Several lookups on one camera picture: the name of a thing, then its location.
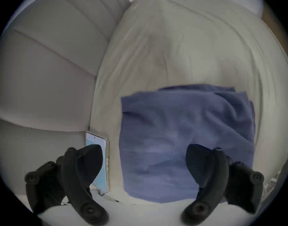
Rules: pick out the padded beige headboard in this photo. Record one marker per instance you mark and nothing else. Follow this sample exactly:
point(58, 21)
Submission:
point(45, 67)

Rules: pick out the blue folded garment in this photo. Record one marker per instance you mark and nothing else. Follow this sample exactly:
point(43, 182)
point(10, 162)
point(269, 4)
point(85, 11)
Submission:
point(181, 138)

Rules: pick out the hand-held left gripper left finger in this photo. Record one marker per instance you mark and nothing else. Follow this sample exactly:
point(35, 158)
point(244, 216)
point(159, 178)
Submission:
point(73, 173)

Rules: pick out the smartphone with lit screen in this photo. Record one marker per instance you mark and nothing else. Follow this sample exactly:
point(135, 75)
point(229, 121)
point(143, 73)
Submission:
point(104, 163)

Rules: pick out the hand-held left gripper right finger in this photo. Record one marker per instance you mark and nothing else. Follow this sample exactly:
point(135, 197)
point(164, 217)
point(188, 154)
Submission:
point(212, 173)

